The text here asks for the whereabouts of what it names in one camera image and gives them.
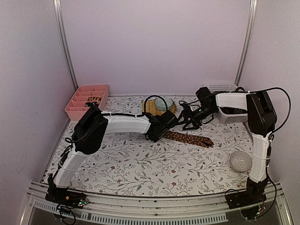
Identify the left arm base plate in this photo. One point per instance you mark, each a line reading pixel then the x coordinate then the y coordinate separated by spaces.
pixel 68 198

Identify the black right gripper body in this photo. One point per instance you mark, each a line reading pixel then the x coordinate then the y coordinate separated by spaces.
pixel 202 113

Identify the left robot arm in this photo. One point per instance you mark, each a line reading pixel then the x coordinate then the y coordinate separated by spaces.
pixel 89 133

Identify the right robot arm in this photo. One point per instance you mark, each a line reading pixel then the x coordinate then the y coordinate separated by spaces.
pixel 261 117

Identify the rolled black patterned tie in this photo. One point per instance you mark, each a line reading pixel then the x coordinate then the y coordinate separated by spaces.
pixel 93 101

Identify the pink divided organizer tray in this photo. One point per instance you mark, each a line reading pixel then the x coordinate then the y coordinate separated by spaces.
pixel 84 97

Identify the white plastic basket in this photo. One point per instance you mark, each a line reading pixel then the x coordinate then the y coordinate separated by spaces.
pixel 224 118

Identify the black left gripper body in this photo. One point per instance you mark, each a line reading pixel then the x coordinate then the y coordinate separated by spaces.
pixel 155 138

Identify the brown floral tie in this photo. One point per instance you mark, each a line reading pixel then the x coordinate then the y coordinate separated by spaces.
pixel 189 139

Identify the aluminium right corner post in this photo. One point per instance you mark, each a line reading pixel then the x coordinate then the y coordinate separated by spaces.
pixel 247 40

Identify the aluminium front rail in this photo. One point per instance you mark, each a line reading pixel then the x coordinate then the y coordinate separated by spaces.
pixel 190 210

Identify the aluminium corner post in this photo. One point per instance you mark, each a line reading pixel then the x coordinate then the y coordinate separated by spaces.
pixel 247 40
pixel 64 42

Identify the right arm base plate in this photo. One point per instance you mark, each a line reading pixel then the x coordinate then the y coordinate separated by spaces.
pixel 237 199

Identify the bamboo mat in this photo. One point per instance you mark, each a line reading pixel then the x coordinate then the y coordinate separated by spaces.
pixel 151 108

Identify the aluminium left corner post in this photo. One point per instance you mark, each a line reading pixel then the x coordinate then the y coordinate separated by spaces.
pixel 64 42

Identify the light green ceramic bowl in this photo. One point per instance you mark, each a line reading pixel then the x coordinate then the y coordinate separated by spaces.
pixel 163 104

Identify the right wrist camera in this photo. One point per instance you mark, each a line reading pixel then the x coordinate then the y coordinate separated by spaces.
pixel 186 111

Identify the patterned glass bowl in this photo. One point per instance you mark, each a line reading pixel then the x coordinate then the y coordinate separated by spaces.
pixel 240 161

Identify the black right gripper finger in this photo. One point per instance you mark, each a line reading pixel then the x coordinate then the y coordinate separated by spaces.
pixel 186 125
pixel 194 125

